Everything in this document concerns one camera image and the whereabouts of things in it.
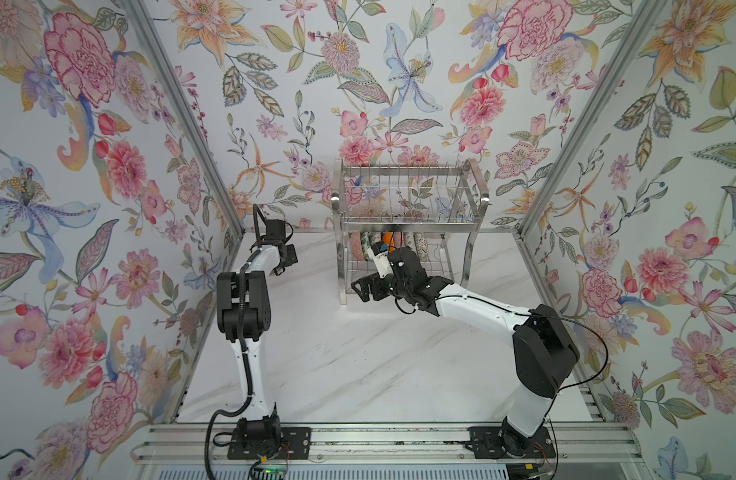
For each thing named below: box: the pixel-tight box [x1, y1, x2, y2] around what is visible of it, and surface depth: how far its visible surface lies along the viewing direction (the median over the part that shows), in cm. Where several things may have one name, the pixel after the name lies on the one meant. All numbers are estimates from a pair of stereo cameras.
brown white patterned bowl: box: [413, 232, 430, 261], surface depth 103 cm
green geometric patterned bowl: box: [405, 231, 417, 254], surface depth 103 cm
